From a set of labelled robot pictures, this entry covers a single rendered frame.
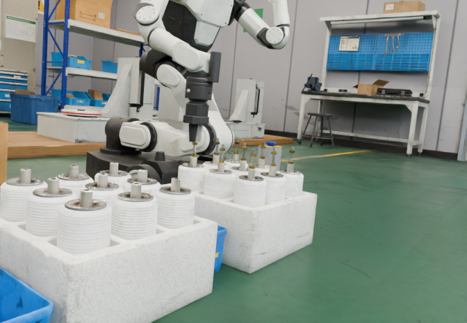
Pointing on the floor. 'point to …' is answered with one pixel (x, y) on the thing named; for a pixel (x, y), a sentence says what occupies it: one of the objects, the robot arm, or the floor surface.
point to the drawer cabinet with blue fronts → (14, 77)
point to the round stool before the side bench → (315, 128)
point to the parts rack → (68, 44)
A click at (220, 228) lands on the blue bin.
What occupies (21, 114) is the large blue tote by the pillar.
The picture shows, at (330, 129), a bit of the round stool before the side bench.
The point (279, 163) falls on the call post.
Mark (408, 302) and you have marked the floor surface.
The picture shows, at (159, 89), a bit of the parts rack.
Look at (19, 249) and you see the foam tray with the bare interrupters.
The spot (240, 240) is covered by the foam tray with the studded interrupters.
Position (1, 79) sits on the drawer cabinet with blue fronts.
